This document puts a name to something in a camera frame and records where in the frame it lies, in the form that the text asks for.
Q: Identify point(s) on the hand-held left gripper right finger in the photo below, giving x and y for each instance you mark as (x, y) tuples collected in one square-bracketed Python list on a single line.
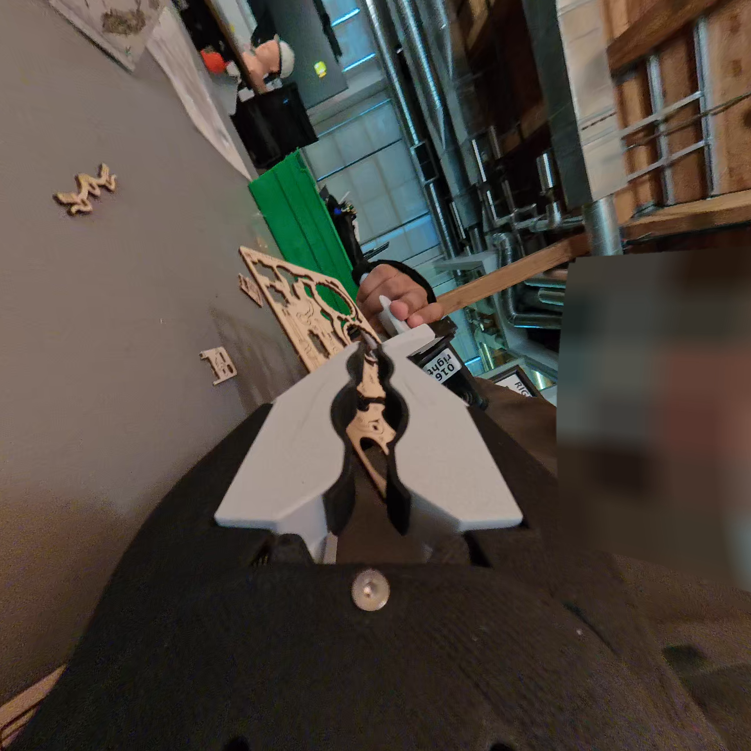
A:
[(457, 469)]

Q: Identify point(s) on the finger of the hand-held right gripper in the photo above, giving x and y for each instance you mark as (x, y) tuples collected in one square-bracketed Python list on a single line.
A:
[(413, 340)]

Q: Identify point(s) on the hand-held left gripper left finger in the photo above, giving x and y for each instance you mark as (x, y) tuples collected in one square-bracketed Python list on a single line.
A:
[(281, 469)]

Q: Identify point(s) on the wooden puzzle sheet gear holes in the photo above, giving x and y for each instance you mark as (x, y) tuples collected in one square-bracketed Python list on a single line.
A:
[(367, 428)]

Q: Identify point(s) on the small square wooden part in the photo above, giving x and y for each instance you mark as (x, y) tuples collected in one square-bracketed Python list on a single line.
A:
[(218, 367)]

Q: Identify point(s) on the long curvy wooden part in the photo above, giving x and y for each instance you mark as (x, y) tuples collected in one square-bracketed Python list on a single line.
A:
[(85, 190)]

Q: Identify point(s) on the grey desk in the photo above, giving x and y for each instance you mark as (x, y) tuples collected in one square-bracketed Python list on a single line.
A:
[(117, 352)]

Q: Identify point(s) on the person's right hand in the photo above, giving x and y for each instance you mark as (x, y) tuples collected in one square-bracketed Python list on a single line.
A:
[(405, 287)]

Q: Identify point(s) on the black framed sign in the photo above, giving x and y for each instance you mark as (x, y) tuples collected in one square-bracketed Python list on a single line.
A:
[(525, 384)]

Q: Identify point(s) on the wooden beam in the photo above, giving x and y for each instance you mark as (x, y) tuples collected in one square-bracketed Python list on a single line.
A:
[(516, 270)]

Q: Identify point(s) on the green plastic bin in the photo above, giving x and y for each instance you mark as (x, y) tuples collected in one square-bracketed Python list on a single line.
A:
[(293, 211)]

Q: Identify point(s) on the person's brown jacket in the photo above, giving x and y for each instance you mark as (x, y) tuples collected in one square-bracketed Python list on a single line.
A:
[(692, 675)]

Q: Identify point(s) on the dark grey panel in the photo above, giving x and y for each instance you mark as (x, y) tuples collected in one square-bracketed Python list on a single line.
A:
[(317, 35)]

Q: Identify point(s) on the clear plastic bag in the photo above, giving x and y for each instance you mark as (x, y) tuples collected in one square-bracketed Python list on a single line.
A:
[(193, 100)]

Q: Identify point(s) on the orange object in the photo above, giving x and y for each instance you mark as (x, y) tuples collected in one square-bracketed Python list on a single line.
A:
[(212, 60)]

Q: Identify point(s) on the illustrated instruction booklet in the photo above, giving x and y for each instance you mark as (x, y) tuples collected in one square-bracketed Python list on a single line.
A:
[(117, 23)]

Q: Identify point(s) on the silver ventilation duct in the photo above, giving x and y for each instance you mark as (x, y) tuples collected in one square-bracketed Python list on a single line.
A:
[(410, 88)]

